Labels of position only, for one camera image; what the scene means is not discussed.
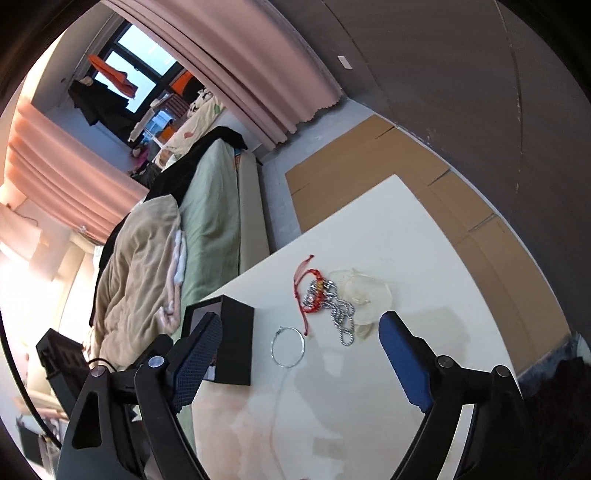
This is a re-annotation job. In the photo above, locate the silver hoop bangle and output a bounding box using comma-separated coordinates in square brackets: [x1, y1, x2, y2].
[270, 326, 307, 369]

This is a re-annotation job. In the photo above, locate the clear jade bangle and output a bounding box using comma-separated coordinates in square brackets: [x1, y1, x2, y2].
[329, 268, 393, 340]

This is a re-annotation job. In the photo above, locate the red string bracelet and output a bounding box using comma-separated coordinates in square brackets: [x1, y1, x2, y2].
[292, 254, 329, 338]

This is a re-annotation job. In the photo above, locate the silver chain bracelet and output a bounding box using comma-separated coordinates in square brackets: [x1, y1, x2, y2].
[301, 278, 357, 347]

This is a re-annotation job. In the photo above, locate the black jewelry box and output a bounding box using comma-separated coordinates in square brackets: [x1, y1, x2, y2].
[181, 295, 254, 386]

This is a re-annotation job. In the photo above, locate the beige blanket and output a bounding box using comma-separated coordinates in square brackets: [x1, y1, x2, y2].
[92, 195, 183, 369]

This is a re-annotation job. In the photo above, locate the white side table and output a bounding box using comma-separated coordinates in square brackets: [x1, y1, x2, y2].
[177, 174, 523, 480]

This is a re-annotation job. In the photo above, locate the pink curtain left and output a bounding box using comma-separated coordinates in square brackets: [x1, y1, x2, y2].
[5, 99, 147, 243]

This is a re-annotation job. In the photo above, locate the pink curtain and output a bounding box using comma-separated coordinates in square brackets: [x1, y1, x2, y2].
[5, 99, 147, 243]
[107, 0, 342, 150]

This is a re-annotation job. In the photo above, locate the black clothing on bed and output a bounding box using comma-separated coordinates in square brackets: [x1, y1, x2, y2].
[144, 126, 247, 205]

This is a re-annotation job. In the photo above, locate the bed with green sheet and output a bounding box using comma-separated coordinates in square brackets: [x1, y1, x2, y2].
[87, 138, 271, 370]

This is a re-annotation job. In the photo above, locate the black hanging garment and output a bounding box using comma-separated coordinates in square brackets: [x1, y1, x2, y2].
[68, 80, 136, 143]

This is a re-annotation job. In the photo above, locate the patterned cream cushion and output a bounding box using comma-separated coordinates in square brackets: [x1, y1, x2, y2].
[154, 89, 224, 170]

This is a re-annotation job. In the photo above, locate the orange hanging garment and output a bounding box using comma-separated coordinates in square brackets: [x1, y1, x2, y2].
[87, 54, 137, 99]

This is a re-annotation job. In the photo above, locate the flattened cardboard on floor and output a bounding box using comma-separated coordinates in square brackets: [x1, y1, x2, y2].
[287, 116, 570, 373]

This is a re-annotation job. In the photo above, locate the pink curtain right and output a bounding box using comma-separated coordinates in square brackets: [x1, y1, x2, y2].
[107, 0, 342, 150]

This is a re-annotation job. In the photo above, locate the white wall switch plate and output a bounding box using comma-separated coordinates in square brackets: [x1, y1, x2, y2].
[338, 55, 353, 70]

